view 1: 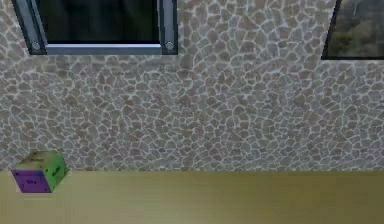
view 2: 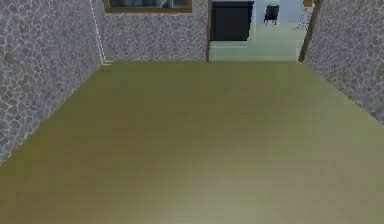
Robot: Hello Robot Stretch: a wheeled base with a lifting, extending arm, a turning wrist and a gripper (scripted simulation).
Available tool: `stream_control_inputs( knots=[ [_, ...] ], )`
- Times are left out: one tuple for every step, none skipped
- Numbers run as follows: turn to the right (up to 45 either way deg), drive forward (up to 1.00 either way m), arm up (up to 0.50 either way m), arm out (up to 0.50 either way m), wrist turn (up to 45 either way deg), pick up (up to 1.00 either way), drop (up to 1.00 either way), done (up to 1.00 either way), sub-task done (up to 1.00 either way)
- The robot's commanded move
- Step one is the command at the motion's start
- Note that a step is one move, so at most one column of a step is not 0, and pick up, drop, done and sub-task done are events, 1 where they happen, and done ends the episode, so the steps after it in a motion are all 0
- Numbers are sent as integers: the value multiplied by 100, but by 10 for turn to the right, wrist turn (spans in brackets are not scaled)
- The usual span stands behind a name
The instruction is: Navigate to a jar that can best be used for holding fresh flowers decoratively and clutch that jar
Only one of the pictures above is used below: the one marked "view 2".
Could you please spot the black cabinet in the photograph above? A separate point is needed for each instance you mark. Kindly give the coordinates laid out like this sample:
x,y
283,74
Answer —
x,y
230,20

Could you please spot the brown framed window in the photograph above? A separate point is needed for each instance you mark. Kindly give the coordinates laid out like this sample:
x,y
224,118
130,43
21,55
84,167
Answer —
x,y
148,10

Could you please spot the black chair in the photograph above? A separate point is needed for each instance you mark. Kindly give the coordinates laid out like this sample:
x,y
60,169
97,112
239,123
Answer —
x,y
271,13

